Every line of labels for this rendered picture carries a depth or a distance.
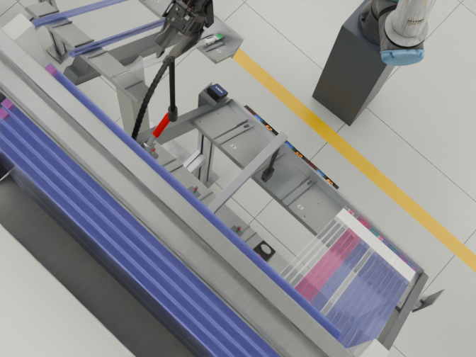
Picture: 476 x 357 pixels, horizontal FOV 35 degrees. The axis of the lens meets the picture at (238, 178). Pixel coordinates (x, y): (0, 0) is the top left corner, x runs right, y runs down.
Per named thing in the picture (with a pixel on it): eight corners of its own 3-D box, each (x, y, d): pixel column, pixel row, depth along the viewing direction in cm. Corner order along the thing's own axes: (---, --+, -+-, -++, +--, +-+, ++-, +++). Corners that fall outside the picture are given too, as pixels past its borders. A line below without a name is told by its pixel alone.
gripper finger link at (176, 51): (154, 62, 176) (174, 28, 173) (164, 62, 181) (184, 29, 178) (164, 70, 175) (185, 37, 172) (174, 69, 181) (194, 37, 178)
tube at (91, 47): (185, 13, 207) (187, 9, 207) (189, 15, 207) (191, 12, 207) (68, 54, 166) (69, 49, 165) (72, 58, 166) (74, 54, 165)
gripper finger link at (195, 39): (171, 44, 178) (190, 13, 175) (174, 44, 180) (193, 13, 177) (187, 56, 177) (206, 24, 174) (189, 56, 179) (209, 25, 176)
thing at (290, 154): (219, 117, 204) (233, 97, 201) (407, 286, 195) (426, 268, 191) (217, 117, 203) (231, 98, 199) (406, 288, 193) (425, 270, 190)
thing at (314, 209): (222, 110, 202) (228, 102, 200) (413, 282, 192) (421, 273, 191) (187, 127, 185) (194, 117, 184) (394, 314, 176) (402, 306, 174)
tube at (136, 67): (215, 37, 206) (217, 34, 205) (219, 40, 206) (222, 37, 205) (110, 76, 163) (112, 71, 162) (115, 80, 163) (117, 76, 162)
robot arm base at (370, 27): (377, -9, 233) (386, -26, 224) (416, 21, 231) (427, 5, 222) (348, 25, 229) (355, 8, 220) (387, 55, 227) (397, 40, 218)
